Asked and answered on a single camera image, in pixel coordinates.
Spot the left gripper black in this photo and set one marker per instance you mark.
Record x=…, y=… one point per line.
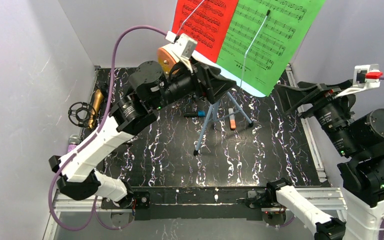
x=198, y=76

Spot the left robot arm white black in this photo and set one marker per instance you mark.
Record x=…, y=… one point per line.
x=150, y=91

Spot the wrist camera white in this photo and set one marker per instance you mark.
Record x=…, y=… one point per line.
x=182, y=47
x=365, y=77

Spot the gold microphone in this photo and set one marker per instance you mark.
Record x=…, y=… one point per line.
x=98, y=98

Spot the green sheet music page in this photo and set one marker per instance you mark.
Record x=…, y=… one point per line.
x=261, y=40

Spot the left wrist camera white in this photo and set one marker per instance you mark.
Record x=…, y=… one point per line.
x=182, y=47

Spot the light blue music stand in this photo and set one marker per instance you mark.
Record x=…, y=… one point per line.
x=251, y=41

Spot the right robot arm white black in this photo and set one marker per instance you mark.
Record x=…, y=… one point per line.
x=360, y=141

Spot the round three-drawer storage box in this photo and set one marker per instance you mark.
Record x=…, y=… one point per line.
x=166, y=58

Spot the purple glitter microphone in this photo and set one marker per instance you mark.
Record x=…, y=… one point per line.
x=73, y=141

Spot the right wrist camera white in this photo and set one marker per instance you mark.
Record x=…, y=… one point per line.
x=365, y=77

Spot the orange white highlighter pen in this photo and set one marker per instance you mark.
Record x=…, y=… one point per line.
x=232, y=121

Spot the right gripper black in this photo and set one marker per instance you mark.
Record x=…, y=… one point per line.
x=310, y=101

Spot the red sheet music page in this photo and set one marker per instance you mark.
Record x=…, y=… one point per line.
x=206, y=21

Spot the black shock-mount tripod stand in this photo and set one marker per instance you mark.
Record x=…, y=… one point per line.
x=82, y=114

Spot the black blue marker pen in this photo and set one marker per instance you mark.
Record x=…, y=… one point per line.
x=194, y=114

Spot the aluminium frame rail base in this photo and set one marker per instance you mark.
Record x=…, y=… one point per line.
x=154, y=203

